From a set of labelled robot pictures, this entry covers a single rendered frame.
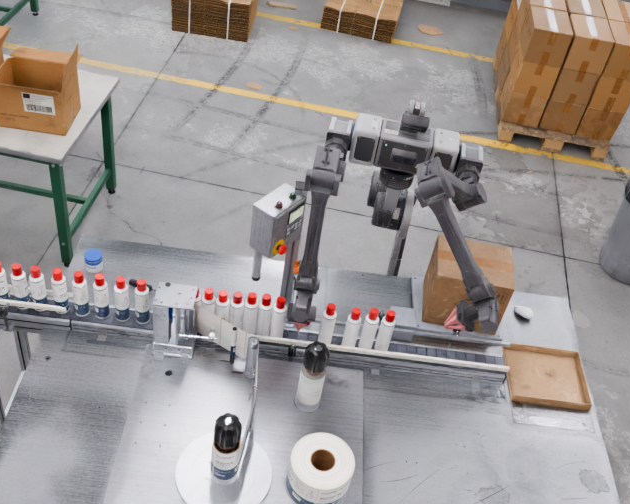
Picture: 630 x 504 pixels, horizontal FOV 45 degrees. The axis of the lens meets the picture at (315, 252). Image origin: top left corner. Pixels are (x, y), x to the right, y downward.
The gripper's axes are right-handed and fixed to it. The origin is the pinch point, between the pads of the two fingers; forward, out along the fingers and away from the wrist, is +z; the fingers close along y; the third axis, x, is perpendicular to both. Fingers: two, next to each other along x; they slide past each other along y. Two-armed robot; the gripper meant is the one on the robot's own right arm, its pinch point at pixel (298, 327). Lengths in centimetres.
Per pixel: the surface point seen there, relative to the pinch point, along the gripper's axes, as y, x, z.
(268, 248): -14.5, 5.9, -31.4
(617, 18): 202, 338, 15
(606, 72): 194, 298, 36
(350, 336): 19.5, 3.2, 4.6
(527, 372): 92, 9, 18
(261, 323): -13.6, 4.3, 5.4
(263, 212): -17.6, 8.1, -45.1
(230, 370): -22.2, -12.6, 13.5
